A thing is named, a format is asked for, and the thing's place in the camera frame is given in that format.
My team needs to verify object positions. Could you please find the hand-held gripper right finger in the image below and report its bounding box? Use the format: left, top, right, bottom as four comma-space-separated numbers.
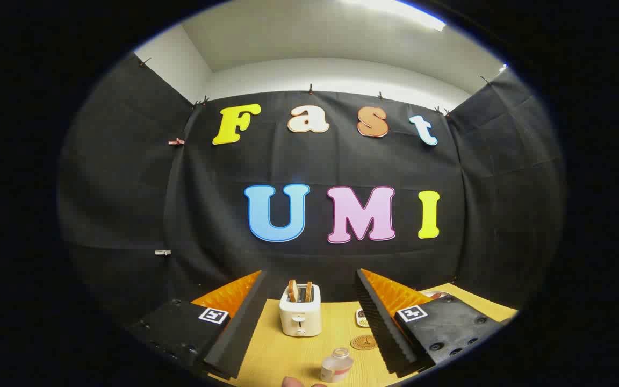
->
355, 268, 505, 378

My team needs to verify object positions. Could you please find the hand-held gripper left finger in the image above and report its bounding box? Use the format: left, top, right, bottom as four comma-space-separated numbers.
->
127, 270, 267, 379

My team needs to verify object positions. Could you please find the clear juice bottle red label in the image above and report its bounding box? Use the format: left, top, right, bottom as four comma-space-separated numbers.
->
320, 347, 354, 383

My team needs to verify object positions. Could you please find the wooden table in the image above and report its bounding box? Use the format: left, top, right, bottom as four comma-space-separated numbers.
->
210, 282, 519, 387

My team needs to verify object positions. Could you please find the white toaster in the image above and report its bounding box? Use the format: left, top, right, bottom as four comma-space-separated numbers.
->
279, 284, 322, 338

